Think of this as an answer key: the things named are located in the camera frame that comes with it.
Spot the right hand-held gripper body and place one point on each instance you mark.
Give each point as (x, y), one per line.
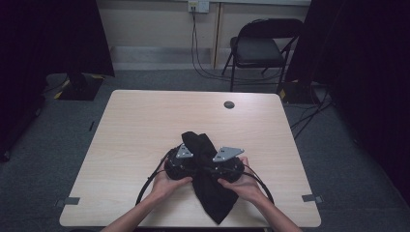
(228, 170)

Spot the white wall outlet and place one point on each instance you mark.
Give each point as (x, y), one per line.
(199, 5)

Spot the black curtain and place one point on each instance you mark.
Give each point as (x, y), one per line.
(364, 64)
(48, 38)

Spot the black stand base plate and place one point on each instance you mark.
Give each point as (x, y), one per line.
(80, 92)
(298, 93)

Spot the black folding chair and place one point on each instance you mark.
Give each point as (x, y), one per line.
(257, 50)

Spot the grey tape strip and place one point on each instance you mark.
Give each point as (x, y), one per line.
(312, 198)
(69, 201)

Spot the person's right hand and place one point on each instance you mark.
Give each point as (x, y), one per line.
(246, 187)

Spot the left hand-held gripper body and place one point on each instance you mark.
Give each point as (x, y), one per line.
(179, 167)

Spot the grey round table grommet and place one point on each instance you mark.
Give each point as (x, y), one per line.
(229, 104)

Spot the small black floor marker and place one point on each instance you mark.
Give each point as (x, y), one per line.
(92, 125)

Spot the black pants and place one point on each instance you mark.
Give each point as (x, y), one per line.
(214, 199)

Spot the person's left hand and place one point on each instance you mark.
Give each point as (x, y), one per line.
(167, 188)

